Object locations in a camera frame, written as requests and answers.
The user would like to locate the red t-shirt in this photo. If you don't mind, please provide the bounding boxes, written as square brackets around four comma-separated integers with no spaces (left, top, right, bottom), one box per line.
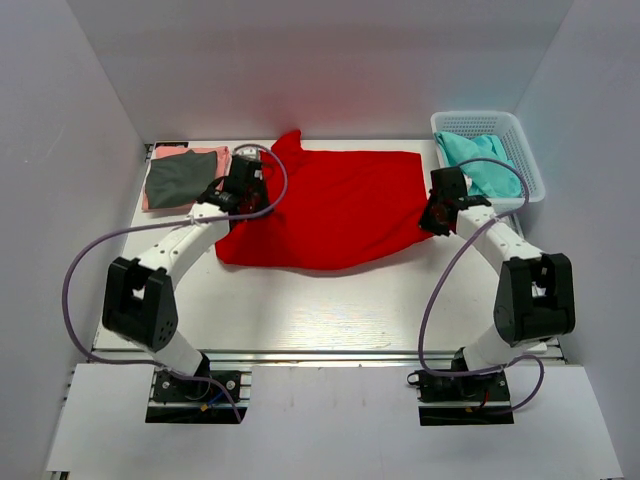
[215,131,431,271]

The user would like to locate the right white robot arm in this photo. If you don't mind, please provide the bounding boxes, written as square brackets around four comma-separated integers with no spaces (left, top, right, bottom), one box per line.
[419,167,576,399]

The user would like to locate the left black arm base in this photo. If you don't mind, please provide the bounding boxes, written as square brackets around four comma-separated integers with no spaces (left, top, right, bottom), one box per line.
[145,370,251,425]

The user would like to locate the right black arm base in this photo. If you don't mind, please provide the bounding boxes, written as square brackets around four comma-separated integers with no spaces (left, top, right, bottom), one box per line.
[407,370,514,427]

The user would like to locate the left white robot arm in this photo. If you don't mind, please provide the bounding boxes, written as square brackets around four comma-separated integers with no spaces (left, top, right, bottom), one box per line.
[102,148,270,399]

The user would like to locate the folded pink t-shirt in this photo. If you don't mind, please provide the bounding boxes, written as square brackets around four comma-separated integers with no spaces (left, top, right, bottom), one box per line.
[141,143,232,213]

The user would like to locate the teal t-shirt in basket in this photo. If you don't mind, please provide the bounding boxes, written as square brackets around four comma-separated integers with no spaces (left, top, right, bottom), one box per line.
[434,131,522,198]

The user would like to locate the folded grey t-shirt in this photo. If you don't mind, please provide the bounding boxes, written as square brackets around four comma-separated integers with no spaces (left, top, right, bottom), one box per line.
[144,150,226,209]

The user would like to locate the white plastic basket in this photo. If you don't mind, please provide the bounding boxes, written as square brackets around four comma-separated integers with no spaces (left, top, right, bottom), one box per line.
[430,110,545,211]

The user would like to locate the aluminium table rail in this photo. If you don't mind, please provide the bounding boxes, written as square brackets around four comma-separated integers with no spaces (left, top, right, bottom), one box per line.
[92,345,566,368]

